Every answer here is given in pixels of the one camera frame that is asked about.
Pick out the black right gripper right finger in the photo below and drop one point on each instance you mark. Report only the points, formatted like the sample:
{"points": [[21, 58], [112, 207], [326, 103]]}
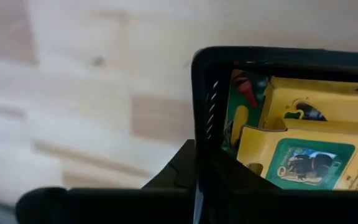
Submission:
{"points": [[225, 174]]}

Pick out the yellow green crayon box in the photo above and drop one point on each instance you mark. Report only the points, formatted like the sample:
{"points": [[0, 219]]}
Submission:
{"points": [[337, 99], [309, 146], [235, 99]]}

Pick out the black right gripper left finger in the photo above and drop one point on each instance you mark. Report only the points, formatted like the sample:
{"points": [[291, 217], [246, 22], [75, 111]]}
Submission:
{"points": [[182, 174]]}

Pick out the black plastic basket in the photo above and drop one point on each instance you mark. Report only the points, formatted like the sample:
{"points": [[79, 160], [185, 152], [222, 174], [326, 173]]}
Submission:
{"points": [[259, 59]]}

